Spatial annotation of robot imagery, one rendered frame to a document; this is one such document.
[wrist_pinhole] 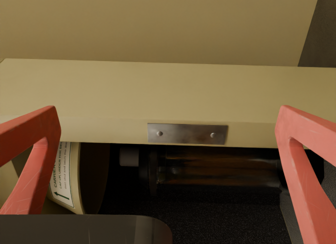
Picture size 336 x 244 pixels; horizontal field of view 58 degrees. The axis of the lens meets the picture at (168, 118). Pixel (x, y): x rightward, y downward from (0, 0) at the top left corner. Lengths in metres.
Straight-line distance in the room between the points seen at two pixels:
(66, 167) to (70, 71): 0.11
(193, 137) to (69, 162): 0.16
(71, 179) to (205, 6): 0.45
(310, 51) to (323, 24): 0.06
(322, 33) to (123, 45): 0.40
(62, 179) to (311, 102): 0.28
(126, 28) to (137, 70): 0.36
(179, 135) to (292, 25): 0.50
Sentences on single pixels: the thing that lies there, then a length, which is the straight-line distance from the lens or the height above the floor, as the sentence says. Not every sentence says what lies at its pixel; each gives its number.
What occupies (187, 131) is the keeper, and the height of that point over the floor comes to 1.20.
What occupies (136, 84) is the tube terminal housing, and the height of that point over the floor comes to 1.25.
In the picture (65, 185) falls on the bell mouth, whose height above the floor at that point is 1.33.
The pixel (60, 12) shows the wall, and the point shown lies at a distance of 0.71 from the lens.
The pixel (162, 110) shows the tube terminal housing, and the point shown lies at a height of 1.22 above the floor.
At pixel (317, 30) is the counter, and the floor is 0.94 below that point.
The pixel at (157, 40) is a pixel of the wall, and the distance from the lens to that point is 0.69.
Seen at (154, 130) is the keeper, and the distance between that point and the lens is 0.27.
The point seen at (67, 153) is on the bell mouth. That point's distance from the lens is 0.37.
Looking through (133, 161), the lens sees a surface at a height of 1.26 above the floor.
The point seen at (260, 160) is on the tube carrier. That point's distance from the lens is 0.41.
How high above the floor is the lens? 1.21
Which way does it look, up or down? 1 degrees up
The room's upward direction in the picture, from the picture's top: 88 degrees counter-clockwise
